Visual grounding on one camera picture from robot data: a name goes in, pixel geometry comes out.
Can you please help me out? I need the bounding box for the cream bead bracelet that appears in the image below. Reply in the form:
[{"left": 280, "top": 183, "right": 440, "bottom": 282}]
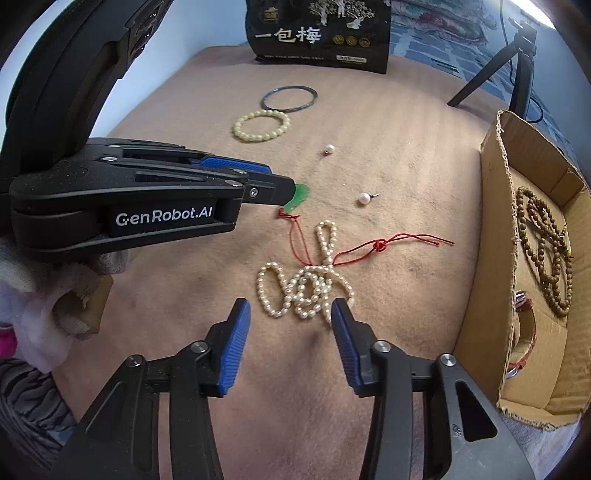
[{"left": 232, "top": 110, "right": 291, "bottom": 143}]

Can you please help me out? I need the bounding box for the person's striped clothing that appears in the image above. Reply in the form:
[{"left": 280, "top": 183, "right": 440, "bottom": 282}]
[{"left": 0, "top": 357, "right": 77, "bottom": 462}]

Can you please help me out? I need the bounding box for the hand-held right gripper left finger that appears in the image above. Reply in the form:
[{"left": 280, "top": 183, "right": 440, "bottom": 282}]
[{"left": 46, "top": 298, "right": 252, "bottom": 480}]

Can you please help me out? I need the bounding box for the black snack bag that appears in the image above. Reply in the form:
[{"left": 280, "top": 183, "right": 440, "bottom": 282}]
[{"left": 246, "top": 0, "right": 392, "bottom": 75}]

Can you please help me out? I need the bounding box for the black tripod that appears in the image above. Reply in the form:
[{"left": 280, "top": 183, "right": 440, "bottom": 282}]
[{"left": 447, "top": 17, "right": 539, "bottom": 121}]

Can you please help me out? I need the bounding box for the person's left forearm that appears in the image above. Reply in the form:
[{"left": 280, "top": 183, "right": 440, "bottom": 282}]
[{"left": 0, "top": 287, "right": 63, "bottom": 374}]

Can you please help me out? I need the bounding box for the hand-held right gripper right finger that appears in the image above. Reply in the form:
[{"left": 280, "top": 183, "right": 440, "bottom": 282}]
[{"left": 330, "top": 298, "right": 539, "bottom": 480}]

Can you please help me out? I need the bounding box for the blue patterned bed sheet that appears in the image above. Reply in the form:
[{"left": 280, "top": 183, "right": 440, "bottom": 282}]
[{"left": 388, "top": 25, "right": 591, "bottom": 155}]

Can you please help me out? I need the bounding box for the green pendant bracelet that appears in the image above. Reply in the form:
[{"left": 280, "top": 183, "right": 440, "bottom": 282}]
[{"left": 260, "top": 85, "right": 319, "bottom": 112}]

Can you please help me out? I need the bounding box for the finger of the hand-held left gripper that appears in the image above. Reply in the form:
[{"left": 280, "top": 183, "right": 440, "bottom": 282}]
[
  {"left": 85, "top": 137, "right": 273, "bottom": 182},
  {"left": 134, "top": 168, "right": 296, "bottom": 207}
]

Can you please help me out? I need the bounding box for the white pearl necklace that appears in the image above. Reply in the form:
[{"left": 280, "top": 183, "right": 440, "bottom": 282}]
[{"left": 256, "top": 220, "right": 356, "bottom": 328}]

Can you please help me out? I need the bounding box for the brown wooden bead necklace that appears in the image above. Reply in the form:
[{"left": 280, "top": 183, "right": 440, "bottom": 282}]
[{"left": 515, "top": 186, "right": 575, "bottom": 318}]

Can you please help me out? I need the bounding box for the brown wide bangle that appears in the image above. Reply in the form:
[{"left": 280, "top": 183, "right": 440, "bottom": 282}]
[{"left": 505, "top": 308, "right": 539, "bottom": 379}]

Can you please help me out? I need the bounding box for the green jade pendant red cord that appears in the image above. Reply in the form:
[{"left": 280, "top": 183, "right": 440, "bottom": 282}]
[{"left": 277, "top": 183, "right": 455, "bottom": 268}]

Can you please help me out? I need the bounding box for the cardboard box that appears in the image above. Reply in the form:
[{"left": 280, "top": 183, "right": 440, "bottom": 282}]
[{"left": 455, "top": 110, "right": 591, "bottom": 432}]

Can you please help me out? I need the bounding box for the black power cable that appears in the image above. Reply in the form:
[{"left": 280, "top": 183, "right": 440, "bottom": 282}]
[{"left": 499, "top": 0, "right": 546, "bottom": 124}]

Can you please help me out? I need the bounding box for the person's left hand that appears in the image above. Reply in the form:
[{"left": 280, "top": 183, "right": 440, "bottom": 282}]
[{"left": 0, "top": 237, "right": 136, "bottom": 342}]

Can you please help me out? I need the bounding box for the floral quilt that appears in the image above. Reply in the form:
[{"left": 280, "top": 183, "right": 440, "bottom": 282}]
[{"left": 392, "top": 0, "right": 504, "bottom": 47}]

